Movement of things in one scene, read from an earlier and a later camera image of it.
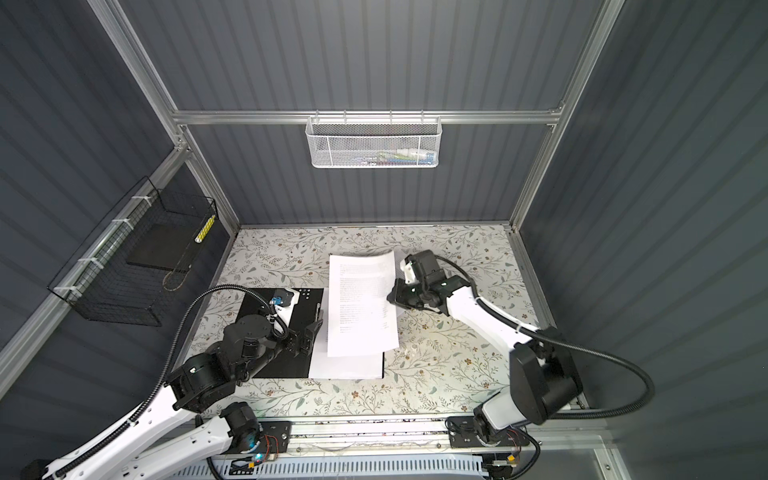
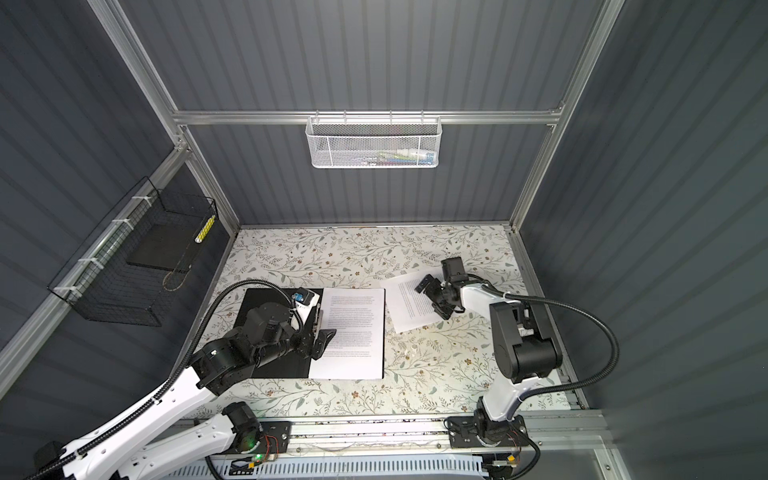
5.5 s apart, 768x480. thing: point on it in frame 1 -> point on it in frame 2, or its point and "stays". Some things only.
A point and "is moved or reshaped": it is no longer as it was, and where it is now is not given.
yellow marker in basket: (204, 230) stays
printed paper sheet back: (361, 317) is moved or reshaped
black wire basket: (126, 271) stays
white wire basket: (373, 144) stays
